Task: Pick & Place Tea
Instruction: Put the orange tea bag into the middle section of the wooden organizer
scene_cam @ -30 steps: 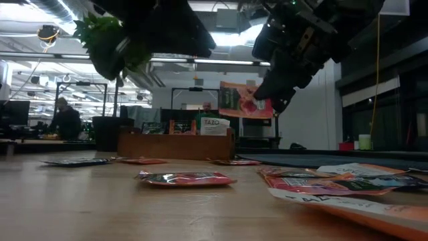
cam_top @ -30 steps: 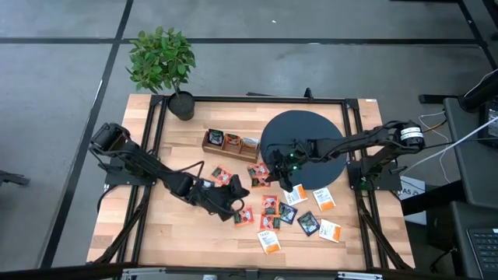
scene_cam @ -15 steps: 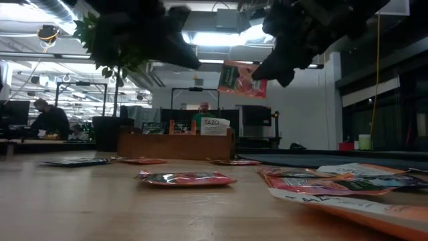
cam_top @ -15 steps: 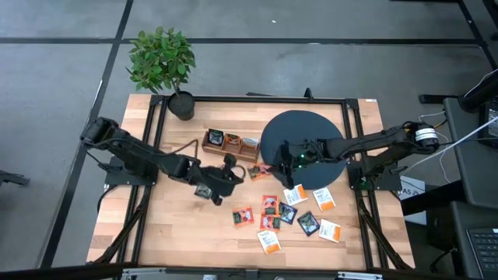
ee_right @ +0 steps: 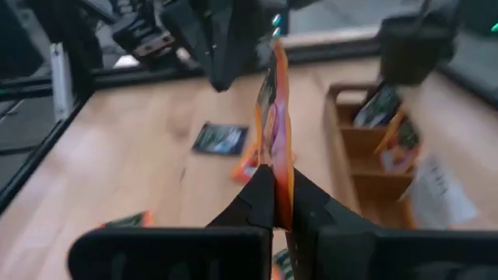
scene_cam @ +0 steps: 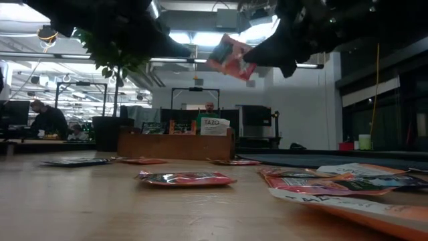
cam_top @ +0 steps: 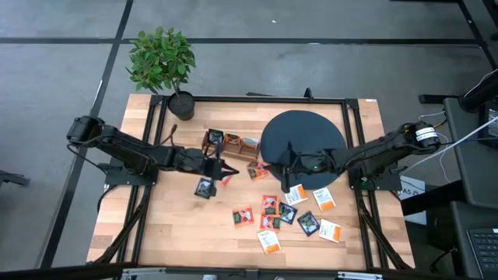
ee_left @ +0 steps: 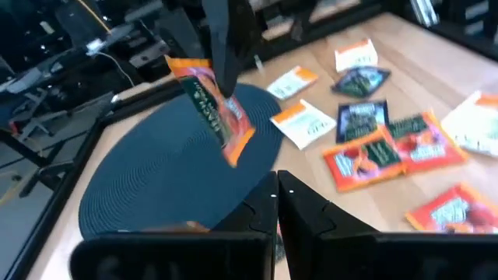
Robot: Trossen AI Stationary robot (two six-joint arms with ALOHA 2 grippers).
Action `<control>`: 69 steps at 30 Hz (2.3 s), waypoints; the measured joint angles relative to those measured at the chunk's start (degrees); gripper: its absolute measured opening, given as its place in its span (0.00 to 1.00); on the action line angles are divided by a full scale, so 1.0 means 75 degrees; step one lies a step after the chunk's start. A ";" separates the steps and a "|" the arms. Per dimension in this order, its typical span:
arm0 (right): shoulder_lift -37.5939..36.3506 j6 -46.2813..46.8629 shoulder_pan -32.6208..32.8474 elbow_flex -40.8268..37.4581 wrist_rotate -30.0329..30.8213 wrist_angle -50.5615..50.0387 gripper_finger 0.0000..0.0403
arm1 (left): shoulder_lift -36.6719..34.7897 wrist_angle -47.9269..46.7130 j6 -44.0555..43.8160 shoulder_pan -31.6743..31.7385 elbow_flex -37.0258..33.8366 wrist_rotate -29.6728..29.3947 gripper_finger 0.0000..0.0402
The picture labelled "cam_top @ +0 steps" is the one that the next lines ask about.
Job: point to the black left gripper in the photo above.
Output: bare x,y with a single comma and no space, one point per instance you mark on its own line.
198,163

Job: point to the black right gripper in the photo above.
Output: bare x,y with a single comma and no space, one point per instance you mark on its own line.
311,163

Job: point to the white orange Tazo tea bag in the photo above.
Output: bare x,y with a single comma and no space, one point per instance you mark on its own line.
330,231
324,198
251,142
269,242
296,194

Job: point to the orange peach tea bag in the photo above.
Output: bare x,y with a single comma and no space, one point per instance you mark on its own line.
226,180
253,166
270,205
270,223
260,174
232,139
243,216

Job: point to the dark blue blackcurrant tea bag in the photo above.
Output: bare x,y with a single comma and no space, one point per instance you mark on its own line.
308,223
288,212
201,186
215,136

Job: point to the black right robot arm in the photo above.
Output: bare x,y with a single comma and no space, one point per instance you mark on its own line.
381,149

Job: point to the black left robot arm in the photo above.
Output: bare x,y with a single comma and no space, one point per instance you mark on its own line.
132,149

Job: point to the wooden three-compartment tea box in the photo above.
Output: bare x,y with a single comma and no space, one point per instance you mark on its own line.
237,155

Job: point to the dark round mat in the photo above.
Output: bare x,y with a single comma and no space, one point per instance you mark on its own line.
307,128

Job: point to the green plant in black pot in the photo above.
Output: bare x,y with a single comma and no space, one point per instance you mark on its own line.
161,58

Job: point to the white paper label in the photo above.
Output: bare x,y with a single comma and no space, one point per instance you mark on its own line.
412,188

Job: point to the grey desk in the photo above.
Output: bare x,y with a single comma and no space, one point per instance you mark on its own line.
474,175

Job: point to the black crossbeam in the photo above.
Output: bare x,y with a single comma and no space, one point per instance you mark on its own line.
58,271

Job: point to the black chair base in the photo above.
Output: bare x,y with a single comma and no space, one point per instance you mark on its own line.
13,179

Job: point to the black laptop keyboard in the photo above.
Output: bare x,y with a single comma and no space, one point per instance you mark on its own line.
484,250

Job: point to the silver bracket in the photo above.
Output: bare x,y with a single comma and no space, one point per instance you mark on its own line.
360,275
142,272

